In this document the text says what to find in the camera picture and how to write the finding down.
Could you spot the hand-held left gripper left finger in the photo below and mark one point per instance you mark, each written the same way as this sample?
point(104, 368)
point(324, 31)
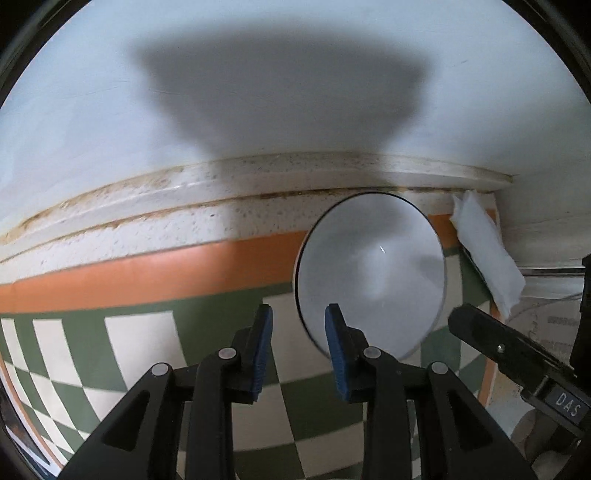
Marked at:
point(262, 355)

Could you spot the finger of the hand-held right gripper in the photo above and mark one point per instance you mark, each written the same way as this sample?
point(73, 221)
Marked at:
point(498, 346)

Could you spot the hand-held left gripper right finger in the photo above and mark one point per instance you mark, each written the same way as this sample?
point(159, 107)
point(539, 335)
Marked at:
point(333, 350)

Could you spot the tall white bowl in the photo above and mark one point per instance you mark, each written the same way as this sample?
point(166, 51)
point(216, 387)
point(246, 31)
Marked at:
point(383, 258)

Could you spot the folded white paper towel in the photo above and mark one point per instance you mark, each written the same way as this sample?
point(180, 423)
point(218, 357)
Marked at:
point(485, 258)

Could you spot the green checkered mat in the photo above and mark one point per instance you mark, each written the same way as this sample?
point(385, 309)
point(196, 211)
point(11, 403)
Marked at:
point(138, 277)

